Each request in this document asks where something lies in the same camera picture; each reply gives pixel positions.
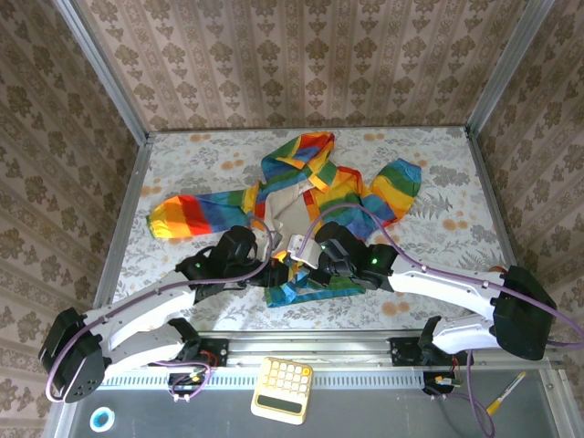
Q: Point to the rainbow striped zip jacket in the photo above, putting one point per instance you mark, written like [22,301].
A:
[392,191]

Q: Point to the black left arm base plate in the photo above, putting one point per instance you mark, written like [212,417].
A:
[219,351]

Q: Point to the grey metal shelf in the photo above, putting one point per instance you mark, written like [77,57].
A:
[365,410]

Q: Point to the yellow white pen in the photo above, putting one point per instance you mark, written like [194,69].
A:
[506,393]

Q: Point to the cream calculator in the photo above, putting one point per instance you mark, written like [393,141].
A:
[283,378]

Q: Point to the aluminium table side rail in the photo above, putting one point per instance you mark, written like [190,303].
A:
[121,232]
[487,182]

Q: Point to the long aluminium table rail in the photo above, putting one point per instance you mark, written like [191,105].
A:
[310,347]

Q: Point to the aluminium corner post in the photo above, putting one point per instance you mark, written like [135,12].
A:
[508,68]
[104,73]

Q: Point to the blue tape roll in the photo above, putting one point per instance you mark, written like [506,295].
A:
[92,419]

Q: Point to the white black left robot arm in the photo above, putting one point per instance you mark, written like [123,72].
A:
[146,305]

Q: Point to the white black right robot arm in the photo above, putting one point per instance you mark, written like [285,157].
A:
[438,285]

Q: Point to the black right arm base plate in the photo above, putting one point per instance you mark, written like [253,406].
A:
[401,351]

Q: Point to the floral tablecloth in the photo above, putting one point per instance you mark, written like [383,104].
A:
[319,317]

